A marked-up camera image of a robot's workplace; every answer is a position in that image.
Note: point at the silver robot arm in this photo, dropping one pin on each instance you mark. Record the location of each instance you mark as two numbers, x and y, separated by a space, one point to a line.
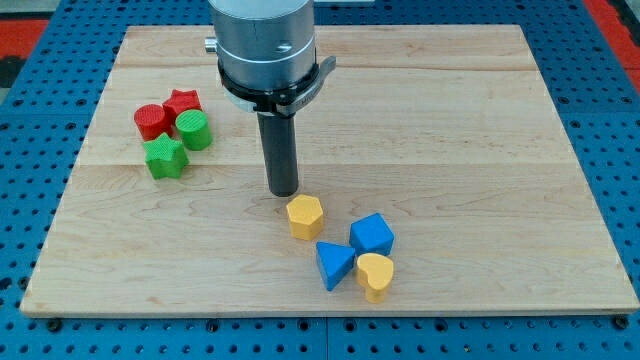
266 48

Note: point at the green star block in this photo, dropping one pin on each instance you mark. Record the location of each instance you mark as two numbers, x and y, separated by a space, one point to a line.
165 157

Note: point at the red star block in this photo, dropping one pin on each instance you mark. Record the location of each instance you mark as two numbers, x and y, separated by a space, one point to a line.
180 101

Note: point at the yellow hexagon block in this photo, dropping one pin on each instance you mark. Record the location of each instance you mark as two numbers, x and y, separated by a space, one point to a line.
305 217

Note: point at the black cylindrical pointer tool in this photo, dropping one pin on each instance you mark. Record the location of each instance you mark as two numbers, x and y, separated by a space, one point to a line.
279 149

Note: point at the blue cube block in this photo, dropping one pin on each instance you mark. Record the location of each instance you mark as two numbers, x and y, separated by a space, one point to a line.
371 234

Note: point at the blue triangle block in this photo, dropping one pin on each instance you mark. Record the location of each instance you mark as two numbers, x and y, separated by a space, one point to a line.
334 262

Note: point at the yellow heart block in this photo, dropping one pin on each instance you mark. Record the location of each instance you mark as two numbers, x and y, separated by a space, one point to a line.
374 273

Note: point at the wooden board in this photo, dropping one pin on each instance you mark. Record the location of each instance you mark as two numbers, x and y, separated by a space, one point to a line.
447 131

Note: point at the green cylinder block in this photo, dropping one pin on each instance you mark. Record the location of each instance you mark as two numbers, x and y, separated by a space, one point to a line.
193 127

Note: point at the red cylinder block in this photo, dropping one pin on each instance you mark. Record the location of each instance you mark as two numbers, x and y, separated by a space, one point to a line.
152 121

